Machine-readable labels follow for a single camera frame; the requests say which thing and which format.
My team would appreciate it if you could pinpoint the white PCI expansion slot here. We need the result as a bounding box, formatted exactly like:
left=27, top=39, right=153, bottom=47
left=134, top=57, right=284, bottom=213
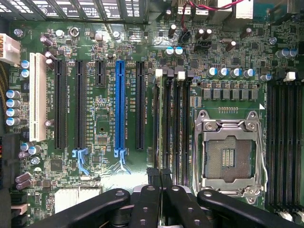
left=29, top=52, right=48, bottom=143

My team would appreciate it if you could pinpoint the white power connector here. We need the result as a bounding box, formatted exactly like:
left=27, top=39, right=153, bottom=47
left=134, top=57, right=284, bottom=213
left=0, top=32, right=21, bottom=67

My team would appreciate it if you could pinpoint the black yellow braided cable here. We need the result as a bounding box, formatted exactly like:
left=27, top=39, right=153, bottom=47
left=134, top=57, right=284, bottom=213
left=0, top=61, right=8, bottom=135

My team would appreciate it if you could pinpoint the short black expansion slot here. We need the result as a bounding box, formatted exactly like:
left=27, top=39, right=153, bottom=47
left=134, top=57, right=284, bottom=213
left=95, top=59, right=106, bottom=87

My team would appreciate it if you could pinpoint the metal rear port block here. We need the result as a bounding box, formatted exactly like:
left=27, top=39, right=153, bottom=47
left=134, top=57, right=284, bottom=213
left=177, top=0, right=254, bottom=21

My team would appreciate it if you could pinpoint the green motherboard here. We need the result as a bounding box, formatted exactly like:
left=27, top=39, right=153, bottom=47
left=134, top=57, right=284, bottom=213
left=8, top=9, right=304, bottom=228

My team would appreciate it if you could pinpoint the black expansion slot blue clip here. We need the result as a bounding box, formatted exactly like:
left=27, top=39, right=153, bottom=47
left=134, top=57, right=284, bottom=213
left=72, top=60, right=92, bottom=176

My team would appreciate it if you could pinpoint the silver finned heatsink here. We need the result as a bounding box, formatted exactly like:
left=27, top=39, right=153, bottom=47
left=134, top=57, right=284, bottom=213
left=54, top=186, right=103, bottom=214

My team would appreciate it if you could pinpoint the long black expansion slot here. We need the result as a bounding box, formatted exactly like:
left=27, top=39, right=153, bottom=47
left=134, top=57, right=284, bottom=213
left=54, top=59, right=67, bottom=150
left=135, top=61, right=146, bottom=151

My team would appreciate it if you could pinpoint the red black wire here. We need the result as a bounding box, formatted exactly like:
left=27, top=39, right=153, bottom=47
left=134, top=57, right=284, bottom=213
left=180, top=0, right=253, bottom=34

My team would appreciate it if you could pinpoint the square black chip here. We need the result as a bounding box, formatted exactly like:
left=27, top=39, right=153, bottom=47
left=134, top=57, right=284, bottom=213
left=50, top=159, right=63, bottom=171

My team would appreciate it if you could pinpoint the black fan header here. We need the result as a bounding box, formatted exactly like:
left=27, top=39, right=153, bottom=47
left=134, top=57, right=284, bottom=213
left=194, top=38, right=212, bottom=51

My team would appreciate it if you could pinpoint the silver CPU socket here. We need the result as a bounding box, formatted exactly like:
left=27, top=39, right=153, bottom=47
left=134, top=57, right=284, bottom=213
left=194, top=109, right=268, bottom=205

